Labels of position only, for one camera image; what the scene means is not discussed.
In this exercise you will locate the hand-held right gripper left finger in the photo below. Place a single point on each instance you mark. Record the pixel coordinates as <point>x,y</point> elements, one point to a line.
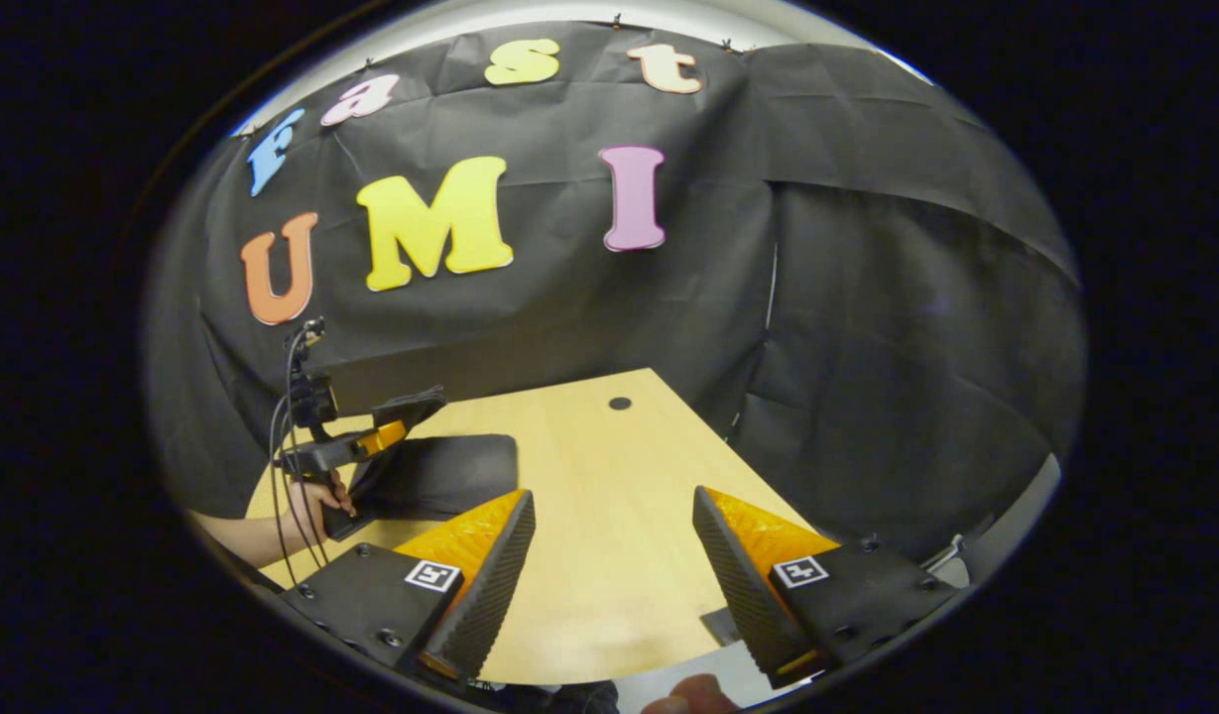
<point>490,595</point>

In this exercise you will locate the person's dark clothing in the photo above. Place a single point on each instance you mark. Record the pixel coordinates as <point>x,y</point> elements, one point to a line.
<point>559,699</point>

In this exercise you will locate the dark grey jeans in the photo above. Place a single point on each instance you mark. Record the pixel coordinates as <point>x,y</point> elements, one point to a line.
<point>450,476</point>

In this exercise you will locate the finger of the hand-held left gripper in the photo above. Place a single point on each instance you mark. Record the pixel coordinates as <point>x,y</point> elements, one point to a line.
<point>383,438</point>
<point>411,405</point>

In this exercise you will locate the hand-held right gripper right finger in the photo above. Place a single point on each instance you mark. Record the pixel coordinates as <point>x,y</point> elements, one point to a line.
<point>738,585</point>

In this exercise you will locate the black backdrop cloth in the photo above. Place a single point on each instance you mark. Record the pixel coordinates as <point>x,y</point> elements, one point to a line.
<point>867,297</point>

